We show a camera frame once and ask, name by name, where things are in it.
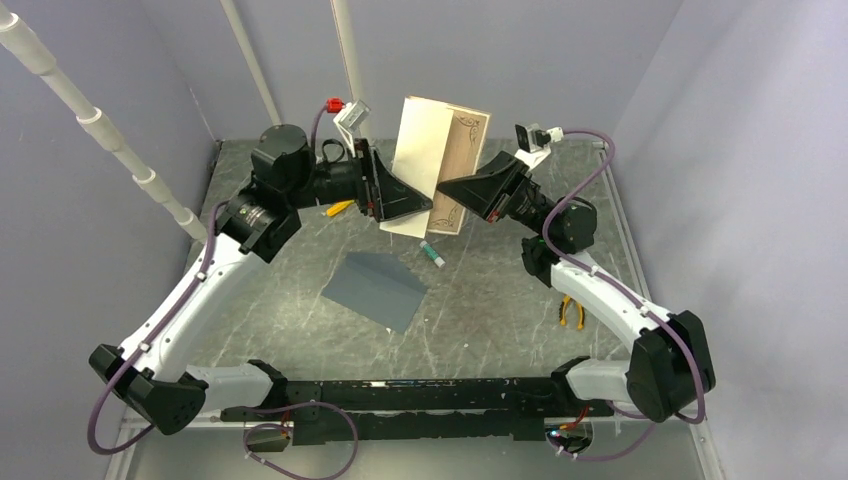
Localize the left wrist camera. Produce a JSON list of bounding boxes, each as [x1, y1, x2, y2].
[[333, 100, 371, 152]]

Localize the white pvc pipe frame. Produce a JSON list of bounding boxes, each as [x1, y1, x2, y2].
[[0, 0, 376, 245]]

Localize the yellow handled pliers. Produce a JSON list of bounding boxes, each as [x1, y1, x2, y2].
[[558, 295, 586, 331]]

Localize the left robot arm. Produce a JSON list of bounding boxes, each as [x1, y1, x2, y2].
[[89, 124, 432, 435]]

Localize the cream letter paper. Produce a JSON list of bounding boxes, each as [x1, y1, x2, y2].
[[380, 96, 490, 239]]

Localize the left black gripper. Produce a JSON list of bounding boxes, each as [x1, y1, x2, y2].
[[286, 138, 432, 222]]

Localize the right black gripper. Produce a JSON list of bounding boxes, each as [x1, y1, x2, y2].
[[436, 152, 553, 238]]

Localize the green white glue stick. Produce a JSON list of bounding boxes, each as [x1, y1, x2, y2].
[[420, 240, 446, 268]]

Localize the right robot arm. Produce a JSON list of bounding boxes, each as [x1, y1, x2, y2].
[[437, 152, 716, 424]]

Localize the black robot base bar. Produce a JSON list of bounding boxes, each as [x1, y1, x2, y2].
[[221, 370, 612, 446]]

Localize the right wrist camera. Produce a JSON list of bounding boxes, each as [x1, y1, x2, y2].
[[514, 123, 564, 171]]

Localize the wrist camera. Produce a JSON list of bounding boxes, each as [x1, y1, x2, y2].
[[514, 123, 564, 171], [333, 100, 371, 152]]

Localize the grey envelope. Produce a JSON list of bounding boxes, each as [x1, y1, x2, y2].
[[321, 252, 428, 334]]

